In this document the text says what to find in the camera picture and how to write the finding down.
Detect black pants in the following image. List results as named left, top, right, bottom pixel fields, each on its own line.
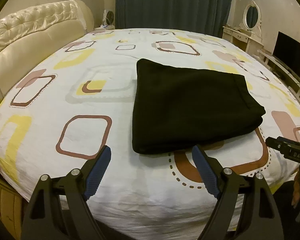
left=132, top=59, right=266, bottom=154

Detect right hand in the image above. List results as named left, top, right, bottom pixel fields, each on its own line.
left=292, top=168, right=300, bottom=206

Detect white low tv stand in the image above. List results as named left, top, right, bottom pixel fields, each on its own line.
left=255, top=49, right=300, bottom=103

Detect white patterned bed sheet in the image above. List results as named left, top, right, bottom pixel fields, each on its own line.
left=0, top=29, right=300, bottom=239

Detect black flat screen television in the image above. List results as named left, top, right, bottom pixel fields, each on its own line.
left=273, top=31, right=300, bottom=79

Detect white vanity dressing table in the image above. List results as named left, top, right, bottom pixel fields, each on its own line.
left=222, top=26, right=263, bottom=56

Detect white bedside nightstand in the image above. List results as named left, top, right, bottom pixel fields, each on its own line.
left=91, top=25, right=115, bottom=34

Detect white oval vanity mirror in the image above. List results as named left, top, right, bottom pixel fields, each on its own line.
left=242, top=0, right=262, bottom=35

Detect small round bedside fan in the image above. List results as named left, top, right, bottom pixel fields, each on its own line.
left=102, top=9, right=115, bottom=27

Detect cream tufted leather headboard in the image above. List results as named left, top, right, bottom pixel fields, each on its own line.
left=0, top=0, right=94, bottom=103

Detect dark teal curtain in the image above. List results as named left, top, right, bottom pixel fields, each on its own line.
left=115, top=0, right=232, bottom=37

